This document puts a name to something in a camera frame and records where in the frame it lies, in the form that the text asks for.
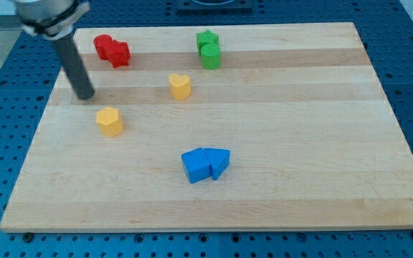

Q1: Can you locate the yellow heart block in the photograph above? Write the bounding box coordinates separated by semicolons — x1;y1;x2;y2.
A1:
168;74;191;100

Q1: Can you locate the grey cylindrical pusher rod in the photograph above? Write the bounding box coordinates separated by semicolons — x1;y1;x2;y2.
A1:
52;34;95;100

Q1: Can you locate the green cylinder block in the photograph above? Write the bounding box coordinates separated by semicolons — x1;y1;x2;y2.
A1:
200;43;221;70

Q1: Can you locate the red cylinder block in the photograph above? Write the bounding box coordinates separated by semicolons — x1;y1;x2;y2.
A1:
93;34;113;60

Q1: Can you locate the red star block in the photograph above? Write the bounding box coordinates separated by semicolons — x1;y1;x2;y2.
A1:
105;39;131;68

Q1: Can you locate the blue triangle block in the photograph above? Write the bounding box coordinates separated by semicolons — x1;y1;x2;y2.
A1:
204;148;231;181

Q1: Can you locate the wooden board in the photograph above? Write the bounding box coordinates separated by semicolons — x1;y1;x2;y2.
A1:
0;22;413;233

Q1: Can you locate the yellow hexagon block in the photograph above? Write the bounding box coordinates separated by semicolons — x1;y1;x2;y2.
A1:
95;107;124;137

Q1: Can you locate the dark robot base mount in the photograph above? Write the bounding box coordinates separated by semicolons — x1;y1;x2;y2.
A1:
174;0;253;14

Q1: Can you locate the blue cube block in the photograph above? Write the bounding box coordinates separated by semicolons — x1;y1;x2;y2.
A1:
181;148;212;183

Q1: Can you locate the black cable on flange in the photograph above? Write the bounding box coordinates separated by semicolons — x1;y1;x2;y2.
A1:
22;0;90;36

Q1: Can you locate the green star block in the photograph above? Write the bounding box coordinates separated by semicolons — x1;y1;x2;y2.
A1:
196;29;219;54

